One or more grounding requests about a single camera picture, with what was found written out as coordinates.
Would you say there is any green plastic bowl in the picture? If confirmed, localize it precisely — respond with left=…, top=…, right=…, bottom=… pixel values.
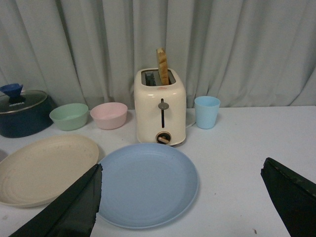
left=49, top=103, right=89, bottom=131

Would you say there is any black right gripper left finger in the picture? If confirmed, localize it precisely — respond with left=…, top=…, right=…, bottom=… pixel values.
left=11, top=164, right=102, bottom=237

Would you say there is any light blue plastic cup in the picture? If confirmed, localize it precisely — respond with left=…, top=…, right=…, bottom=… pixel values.
left=195, top=96, right=220, bottom=129

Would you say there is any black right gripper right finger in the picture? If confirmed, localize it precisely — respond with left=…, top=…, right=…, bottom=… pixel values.
left=261, top=158, right=316, bottom=237

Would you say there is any light blue plastic plate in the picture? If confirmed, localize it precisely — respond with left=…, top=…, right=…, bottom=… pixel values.
left=99, top=143, right=199, bottom=229

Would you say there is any grey curtain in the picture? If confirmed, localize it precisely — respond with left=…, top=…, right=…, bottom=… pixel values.
left=0, top=0, right=316, bottom=108

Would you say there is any pink plastic bowl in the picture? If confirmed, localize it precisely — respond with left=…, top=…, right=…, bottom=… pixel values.
left=90, top=102, right=127, bottom=130

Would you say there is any toast slice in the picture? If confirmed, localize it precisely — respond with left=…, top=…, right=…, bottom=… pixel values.
left=156, top=47, right=169, bottom=85

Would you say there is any cream two-slot toaster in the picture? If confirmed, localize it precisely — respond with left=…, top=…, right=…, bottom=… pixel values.
left=134, top=68, right=186, bottom=146

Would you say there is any glass pot lid blue knob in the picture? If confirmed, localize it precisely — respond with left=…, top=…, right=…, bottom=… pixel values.
left=0, top=83, right=48, bottom=114

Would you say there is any dark blue cooking pot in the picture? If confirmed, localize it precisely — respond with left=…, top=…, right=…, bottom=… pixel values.
left=0, top=95, right=57, bottom=138

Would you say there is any beige plastic plate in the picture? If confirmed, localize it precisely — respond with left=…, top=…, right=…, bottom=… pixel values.
left=0, top=134, right=99, bottom=207

